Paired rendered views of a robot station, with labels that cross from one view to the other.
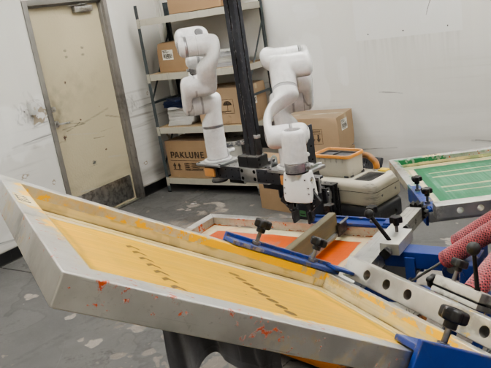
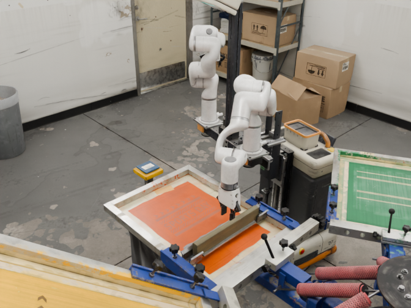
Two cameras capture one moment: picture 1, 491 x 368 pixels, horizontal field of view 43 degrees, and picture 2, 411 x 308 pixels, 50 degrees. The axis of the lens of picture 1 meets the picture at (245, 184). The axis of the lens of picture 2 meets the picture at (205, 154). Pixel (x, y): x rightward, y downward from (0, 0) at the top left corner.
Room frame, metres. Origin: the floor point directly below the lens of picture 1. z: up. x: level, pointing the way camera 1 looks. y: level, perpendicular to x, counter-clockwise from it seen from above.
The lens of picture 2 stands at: (0.27, -0.38, 2.34)
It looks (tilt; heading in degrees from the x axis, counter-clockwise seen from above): 30 degrees down; 12
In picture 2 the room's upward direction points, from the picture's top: straight up
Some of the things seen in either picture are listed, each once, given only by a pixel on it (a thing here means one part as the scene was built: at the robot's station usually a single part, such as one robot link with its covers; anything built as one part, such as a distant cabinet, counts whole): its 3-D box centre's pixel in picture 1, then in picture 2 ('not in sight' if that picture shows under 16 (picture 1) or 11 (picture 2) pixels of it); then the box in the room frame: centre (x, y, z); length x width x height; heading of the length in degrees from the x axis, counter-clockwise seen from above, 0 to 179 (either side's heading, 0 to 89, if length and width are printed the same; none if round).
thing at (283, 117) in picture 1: (287, 109); (255, 111); (2.43, -0.21, 1.37); 0.13 x 0.10 x 0.16; 87
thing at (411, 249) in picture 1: (416, 256); (289, 272); (1.65, -0.46, 1.02); 0.17 x 0.06 x 0.05; 55
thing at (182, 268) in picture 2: not in sight; (186, 271); (1.60, -0.03, 0.98); 0.30 x 0.05 x 0.07; 55
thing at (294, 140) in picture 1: (296, 142); (233, 165); (1.89, -0.18, 1.35); 0.15 x 0.10 x 0.11; 177
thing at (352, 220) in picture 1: (351, 228); (270, 216); (2.06, -0.35, 0.98); 0.30 x 0.05 x 0.07; 55
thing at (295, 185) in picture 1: (299, 185); (229, 194); (1.85, -0.17, 1.22); 0.10 x 0.07 x 0.11; 55
